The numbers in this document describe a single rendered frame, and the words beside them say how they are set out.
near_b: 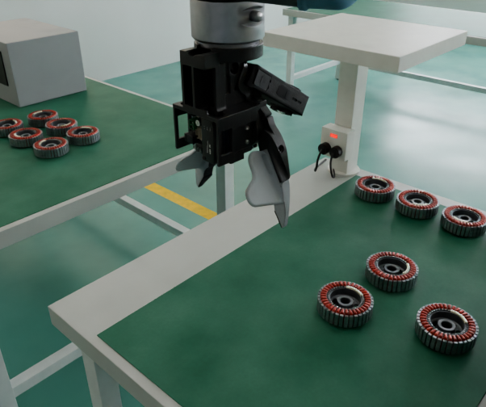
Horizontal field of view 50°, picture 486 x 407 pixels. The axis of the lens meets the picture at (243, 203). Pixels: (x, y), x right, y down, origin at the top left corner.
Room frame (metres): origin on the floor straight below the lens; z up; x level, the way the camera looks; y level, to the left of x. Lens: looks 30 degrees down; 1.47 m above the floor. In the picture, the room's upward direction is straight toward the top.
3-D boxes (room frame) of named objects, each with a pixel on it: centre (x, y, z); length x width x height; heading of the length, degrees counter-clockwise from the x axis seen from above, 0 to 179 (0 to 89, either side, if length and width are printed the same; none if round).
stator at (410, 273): (0.94, -0.33, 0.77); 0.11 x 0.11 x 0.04
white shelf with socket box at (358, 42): (1.33, -0.30, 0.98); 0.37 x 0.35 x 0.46; 48
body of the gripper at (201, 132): (0.54, 0.02, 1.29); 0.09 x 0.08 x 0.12; 136
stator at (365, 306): (0.83, -0.21, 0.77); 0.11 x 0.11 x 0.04
